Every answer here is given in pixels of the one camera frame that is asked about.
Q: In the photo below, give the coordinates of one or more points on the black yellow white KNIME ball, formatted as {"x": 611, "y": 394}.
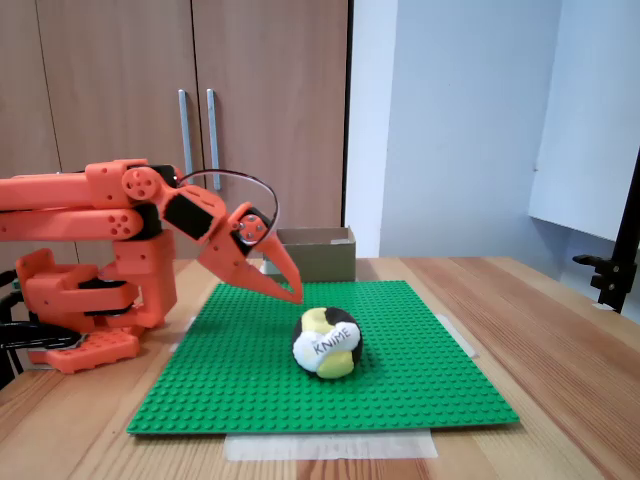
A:
{"x": 325, "y": 345}

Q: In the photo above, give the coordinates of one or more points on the open cardboard box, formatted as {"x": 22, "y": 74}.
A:
{"x": 325, "y": 262}

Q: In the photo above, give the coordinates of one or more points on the masking tape strip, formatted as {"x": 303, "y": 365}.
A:
{"x": 325, "y": 447}
{"x": 465, "y": 345}
{"x": 175, "y": 347}

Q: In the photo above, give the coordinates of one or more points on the wooden cabinet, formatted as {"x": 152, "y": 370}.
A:
{"x": 275, "y": 100}

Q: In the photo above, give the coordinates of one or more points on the green studded baseplate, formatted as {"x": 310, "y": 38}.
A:
{"x": 400, "y": 375}

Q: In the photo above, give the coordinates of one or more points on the black camera stand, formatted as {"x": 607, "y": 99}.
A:
{"x": 607, "y": 280}

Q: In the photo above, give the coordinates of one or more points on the white wall panel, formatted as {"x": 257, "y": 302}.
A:
{"x": 590, "y": 150}

